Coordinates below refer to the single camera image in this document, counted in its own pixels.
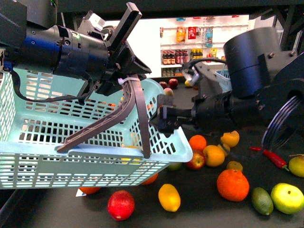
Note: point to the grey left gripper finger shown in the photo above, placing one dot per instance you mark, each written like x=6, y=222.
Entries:
x=106, y=122

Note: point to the sauce bottles on shelf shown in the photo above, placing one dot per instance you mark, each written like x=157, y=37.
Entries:
x=180, y=56

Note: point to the green lime front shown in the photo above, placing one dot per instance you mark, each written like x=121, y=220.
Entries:
x=262, y=201

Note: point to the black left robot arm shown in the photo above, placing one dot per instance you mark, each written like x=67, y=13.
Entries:
x=33, y=40

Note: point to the large orange centre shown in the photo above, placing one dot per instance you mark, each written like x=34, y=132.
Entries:
x=233, y=185

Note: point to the red-yellow apple centre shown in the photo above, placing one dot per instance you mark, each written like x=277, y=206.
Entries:
x=197, y=162

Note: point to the large orange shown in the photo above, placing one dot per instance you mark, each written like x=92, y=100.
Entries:
x=150, y=180
x=233, y=185

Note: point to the yellow pear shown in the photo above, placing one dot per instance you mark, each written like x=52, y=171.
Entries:
x=296, y=166

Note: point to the green avocado centre-left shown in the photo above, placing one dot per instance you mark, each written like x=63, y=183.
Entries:
x=174, y=166

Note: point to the brown kiwi lower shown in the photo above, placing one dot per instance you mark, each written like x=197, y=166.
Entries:
x=234, y=165

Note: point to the yellow lemon small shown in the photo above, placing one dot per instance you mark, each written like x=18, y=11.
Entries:
x=169, y=198

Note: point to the red chili pepper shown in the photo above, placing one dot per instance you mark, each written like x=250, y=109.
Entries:
x=273, y=157

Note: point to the large orange left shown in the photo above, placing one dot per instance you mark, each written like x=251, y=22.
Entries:
x=150, y=180

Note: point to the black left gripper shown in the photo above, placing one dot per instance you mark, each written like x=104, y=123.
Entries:
x=122, y=62

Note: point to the orange persimmon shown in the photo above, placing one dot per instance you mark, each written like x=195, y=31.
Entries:
x=89, y=190

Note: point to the blue basket far shelf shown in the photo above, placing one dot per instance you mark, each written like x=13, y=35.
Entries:
x=223, y=78

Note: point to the light blue shopping basket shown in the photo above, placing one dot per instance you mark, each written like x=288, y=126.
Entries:
x=31, y=132

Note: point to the red apple left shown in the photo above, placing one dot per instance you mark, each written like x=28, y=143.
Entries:
x=121, y=205

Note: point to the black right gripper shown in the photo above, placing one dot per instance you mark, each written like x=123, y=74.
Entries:
x=209, y=112

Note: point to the black fruit shelf tray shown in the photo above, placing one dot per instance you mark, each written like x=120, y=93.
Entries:
x=201, y=207

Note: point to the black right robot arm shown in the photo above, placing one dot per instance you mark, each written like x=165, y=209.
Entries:
x=267, y=90

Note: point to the green apple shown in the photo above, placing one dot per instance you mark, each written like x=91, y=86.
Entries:
x=287, y=198

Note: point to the yellow-orange persimmon centre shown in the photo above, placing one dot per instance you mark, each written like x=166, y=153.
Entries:
x=214, y=156

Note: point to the orange apple-shaped fruit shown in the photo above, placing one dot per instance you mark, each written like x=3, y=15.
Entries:
x=230, y=138

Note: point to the small orange tangerine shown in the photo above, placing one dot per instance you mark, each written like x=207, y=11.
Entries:
x=198, y=142

